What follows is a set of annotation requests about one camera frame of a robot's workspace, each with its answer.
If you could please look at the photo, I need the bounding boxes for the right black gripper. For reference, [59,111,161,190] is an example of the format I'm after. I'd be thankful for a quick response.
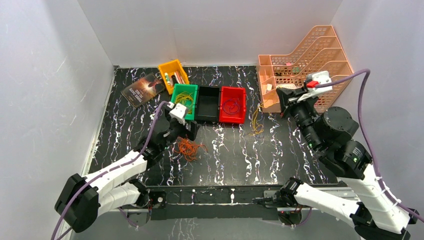
[275,86,320,150]

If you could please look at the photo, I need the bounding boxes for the green plastic bin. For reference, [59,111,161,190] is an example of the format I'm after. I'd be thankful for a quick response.
[171,84,199,121]

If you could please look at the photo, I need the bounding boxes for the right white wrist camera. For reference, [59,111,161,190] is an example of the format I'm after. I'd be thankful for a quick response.
[289,70,333,103]

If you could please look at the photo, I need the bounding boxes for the black plastic bin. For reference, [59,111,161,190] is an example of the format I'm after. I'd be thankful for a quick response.
[194,85,221,122]

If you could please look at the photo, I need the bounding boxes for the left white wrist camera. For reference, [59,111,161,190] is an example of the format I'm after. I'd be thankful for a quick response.
[167,102,188,125]

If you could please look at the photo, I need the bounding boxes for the yellow cables in green bin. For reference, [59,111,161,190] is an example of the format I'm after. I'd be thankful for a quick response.
[174,90,196,116]

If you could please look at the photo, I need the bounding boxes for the markers in yellow bin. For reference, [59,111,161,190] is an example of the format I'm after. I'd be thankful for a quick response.
[164,71,185,87]

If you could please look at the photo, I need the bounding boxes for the peach plastic file rack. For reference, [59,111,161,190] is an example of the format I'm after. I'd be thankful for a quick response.
[256,25,353,113]

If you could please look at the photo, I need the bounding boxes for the dark paperback book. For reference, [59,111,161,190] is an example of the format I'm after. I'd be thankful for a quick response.
[121,73,166,109]

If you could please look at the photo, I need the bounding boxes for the orange yellow cables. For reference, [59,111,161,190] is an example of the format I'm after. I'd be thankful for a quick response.
[172,137,209,163]

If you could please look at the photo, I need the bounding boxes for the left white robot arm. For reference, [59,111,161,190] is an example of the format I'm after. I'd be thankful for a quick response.
[54,117,200,233]

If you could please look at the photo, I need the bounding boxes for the red plastic bin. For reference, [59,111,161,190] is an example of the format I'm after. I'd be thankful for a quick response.
[219,86,247,124]

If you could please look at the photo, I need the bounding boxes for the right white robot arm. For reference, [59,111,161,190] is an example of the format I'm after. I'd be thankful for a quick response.
[252,87,418,240]

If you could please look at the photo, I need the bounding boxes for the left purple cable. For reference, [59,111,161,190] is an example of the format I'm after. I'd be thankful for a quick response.
[50,100,173,240]

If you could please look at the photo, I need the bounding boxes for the yellow plastic bin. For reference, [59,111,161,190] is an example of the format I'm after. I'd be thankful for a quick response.
[158,59,189,95]

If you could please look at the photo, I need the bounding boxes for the dark red cable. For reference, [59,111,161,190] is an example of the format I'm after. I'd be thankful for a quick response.
[222,97,243,116]

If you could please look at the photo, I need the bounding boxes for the yellow single cable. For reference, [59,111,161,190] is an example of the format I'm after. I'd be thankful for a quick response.
[247,102,266,137]

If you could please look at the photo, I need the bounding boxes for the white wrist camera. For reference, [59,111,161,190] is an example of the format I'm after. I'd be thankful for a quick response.
[167,102,188,125]
[289,70,333,103]

